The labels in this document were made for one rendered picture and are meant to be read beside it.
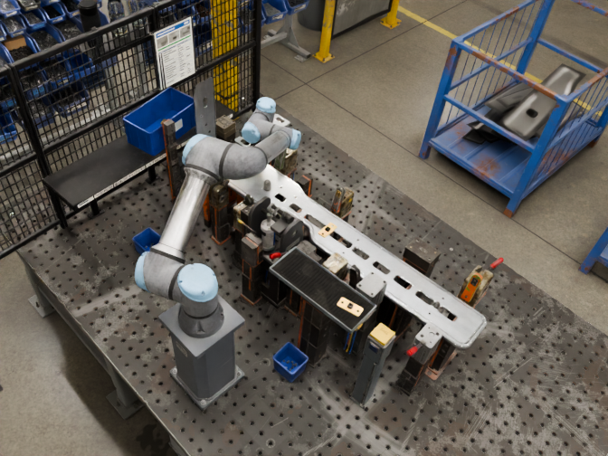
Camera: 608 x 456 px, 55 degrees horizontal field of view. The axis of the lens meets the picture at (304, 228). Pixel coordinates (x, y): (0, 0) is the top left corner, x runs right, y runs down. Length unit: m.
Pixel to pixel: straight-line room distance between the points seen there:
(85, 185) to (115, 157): 0.20
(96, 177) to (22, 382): 1.20
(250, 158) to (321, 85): 3.06
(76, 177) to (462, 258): 1.75
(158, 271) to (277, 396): 0.74
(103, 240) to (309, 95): 2.49
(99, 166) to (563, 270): 2.79
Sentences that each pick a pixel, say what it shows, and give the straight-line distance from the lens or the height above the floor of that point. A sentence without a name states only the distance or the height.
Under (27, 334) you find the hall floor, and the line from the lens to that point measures 3.47.
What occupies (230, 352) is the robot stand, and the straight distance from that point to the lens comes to 2.13.
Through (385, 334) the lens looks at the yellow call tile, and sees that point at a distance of 1.95.
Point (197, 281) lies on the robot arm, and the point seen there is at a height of 1.33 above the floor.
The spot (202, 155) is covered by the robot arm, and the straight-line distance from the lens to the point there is 1.92.
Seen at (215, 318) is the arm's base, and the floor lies 1.16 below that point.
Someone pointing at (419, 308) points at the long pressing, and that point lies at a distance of 2.24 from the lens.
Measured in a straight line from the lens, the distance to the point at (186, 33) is 2.80.
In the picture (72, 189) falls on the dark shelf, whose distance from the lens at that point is 2.59.
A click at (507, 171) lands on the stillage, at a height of 0.16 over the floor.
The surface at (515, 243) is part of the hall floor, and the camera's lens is 4.02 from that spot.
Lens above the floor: 2.79
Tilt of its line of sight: 48 degrees down
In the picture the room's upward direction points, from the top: 6 degrees clockwise
